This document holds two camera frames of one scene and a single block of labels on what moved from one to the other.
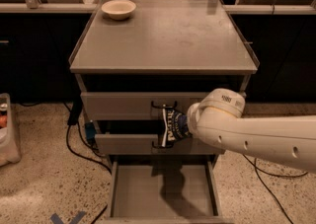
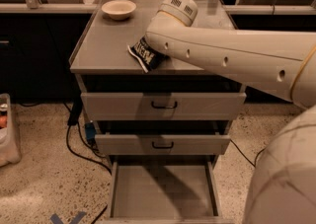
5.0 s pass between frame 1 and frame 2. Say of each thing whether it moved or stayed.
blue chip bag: moved
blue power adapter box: stayed
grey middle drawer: stayed
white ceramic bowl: stayed
